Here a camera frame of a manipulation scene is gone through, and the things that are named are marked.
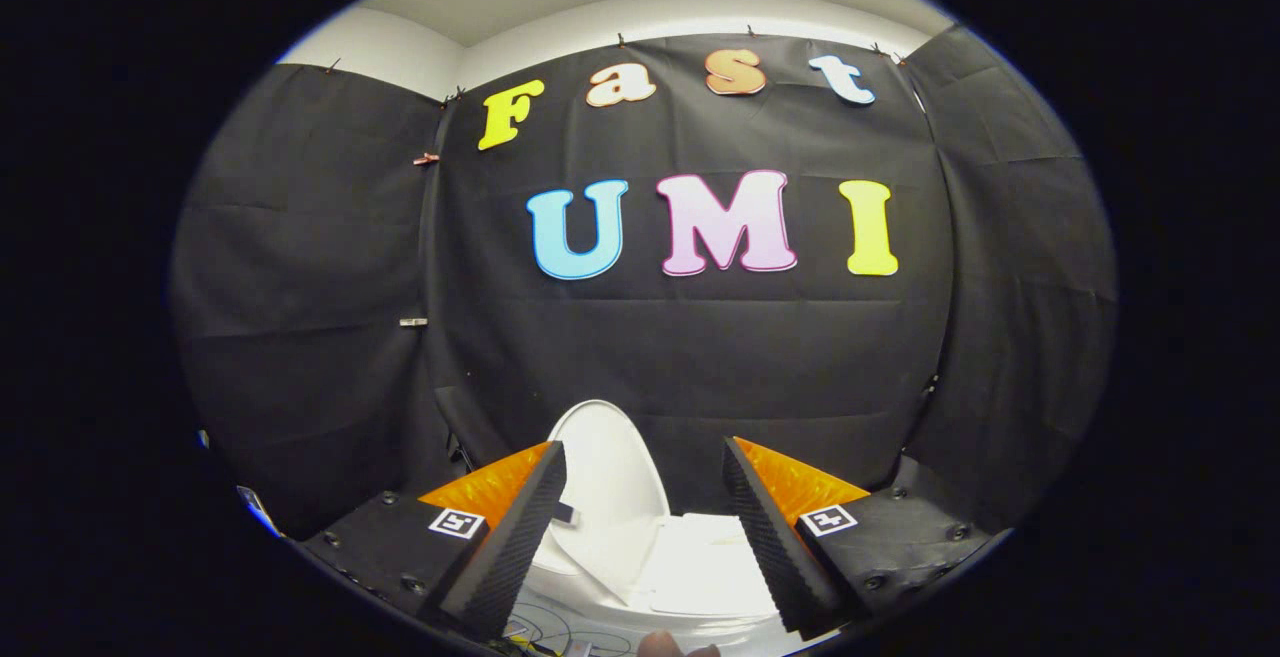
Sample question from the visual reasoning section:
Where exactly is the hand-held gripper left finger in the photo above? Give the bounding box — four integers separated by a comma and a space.
300, 440, 568, 643

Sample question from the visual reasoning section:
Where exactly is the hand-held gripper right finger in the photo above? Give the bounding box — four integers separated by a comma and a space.
722, 436, 996, 638

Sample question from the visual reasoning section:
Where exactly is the white toilet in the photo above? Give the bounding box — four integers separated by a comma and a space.
520, 512, 801, 654

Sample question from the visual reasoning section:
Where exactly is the black backdrop cloth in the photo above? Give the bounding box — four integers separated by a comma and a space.
170, 25, 1118, 543

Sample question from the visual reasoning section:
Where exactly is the tangle of thin cables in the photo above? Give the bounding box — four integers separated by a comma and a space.
500, 607, 637, 657

